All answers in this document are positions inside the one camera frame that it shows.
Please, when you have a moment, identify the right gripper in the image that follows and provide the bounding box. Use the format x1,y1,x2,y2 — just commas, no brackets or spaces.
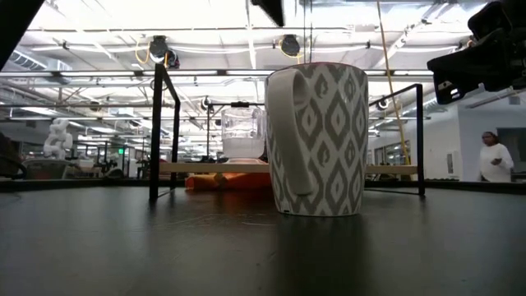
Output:
426,0,526,106

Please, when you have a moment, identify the person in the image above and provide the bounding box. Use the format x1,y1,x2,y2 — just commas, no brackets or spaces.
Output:
478,130,515,183

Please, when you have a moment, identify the black ceiling cable reel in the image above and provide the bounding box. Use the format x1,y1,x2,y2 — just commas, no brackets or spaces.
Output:
279,34,302,58
150,35,181,70

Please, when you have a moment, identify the grey white patterned mug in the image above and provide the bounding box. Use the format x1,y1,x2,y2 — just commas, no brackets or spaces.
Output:
264,62,370,218

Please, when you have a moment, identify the white twisted figure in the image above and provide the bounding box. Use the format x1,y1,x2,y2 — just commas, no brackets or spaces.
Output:
42,118,75,161

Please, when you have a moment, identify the orange cloth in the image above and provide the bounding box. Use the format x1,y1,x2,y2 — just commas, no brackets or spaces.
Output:
184,171,273,192

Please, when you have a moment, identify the clear glass cup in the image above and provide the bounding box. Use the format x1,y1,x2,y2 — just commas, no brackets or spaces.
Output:
220,105,267,160

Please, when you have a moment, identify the yellow cable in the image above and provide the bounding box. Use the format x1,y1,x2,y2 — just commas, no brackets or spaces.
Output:
375,0,413,182

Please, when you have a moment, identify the wooden cutting board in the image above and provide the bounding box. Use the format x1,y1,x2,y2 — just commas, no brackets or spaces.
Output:
148,63,427,202

